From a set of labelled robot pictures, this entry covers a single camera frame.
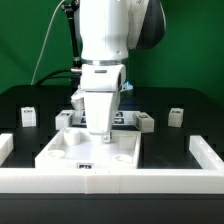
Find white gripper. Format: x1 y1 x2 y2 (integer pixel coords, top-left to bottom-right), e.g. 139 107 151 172
71 64 126 143

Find white square table top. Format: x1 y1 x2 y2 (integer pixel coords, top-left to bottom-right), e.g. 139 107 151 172
35 127 141 169

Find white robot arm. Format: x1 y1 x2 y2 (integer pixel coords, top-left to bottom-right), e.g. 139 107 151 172
77 0 166 142

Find fiducial marker sheet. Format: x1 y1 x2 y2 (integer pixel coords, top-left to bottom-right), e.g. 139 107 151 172
72 110 134 127

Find white U-shaped obstacle fence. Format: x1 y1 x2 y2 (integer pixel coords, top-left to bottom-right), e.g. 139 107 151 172
0 136 224 194

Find black cable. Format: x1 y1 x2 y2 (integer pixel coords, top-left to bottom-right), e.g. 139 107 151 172
34 68 83 87

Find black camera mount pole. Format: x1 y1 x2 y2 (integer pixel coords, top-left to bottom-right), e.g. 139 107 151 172
61 0 81 68

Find grey cable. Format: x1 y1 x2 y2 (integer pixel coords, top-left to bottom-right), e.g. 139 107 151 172
30 0 68 86

